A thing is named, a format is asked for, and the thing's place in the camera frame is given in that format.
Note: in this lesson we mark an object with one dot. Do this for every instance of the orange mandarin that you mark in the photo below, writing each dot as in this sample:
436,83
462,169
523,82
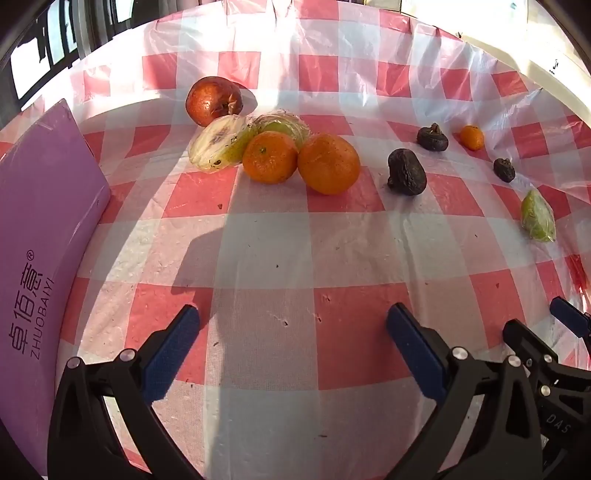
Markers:
270,157
328,164

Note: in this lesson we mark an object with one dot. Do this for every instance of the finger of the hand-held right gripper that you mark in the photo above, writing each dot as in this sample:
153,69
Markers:
568,314
524,337

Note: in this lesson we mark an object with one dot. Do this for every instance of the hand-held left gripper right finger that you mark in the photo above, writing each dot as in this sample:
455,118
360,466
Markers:
413,350

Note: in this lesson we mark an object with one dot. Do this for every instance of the window with dark frame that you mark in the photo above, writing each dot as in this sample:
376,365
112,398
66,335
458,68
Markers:
60,41

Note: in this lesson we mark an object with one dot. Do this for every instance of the small orange kumquat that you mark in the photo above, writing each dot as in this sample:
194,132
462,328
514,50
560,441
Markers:
472,138

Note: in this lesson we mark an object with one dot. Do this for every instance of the small dark wrinkled fruit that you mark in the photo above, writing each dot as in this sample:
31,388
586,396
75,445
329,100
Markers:
504,170

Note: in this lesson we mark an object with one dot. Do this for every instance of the large dark wrinkled fruit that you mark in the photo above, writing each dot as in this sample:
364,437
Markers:
407,171

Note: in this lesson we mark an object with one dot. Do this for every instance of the red white checkered tablecloth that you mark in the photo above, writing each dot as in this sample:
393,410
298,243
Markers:
351,258

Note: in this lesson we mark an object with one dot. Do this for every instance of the white panel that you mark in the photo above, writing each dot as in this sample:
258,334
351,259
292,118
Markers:
545,46

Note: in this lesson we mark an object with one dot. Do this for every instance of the plastic-wrapped half apple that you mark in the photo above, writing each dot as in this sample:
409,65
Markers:
214,145
281,124

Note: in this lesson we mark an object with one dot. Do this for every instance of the purple cardboard box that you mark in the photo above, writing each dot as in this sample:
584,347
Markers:
41,221

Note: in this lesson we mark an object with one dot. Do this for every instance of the medium dark wrinkled fruit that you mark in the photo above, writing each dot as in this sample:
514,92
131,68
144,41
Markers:
433,138

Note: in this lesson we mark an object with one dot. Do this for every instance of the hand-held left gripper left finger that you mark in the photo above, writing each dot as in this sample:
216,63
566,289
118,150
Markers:
178,339

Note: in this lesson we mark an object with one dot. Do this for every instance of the red apple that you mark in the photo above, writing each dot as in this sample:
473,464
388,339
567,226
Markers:
210,101

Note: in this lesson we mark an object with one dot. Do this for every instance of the green fruit piece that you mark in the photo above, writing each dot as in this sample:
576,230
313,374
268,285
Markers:
538,217

